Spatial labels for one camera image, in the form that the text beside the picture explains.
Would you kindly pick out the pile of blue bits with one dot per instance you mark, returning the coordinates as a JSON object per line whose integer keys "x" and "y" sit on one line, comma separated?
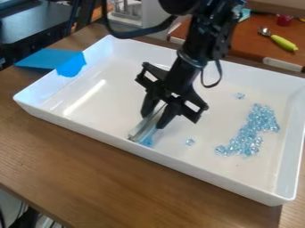
{"x": 248, "y": 133}

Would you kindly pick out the white tray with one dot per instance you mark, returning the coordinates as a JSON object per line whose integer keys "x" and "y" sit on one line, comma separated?
{"x": 167, "y": 118}

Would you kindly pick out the red toy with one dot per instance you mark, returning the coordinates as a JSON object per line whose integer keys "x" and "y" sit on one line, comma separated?
{"x": 284, "y": 20}

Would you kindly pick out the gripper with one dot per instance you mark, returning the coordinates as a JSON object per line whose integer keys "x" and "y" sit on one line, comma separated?
{"x": 176, "y": 81}

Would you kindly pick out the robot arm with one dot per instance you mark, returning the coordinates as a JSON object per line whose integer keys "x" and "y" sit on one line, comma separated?
{"x": 208, "y": 26}

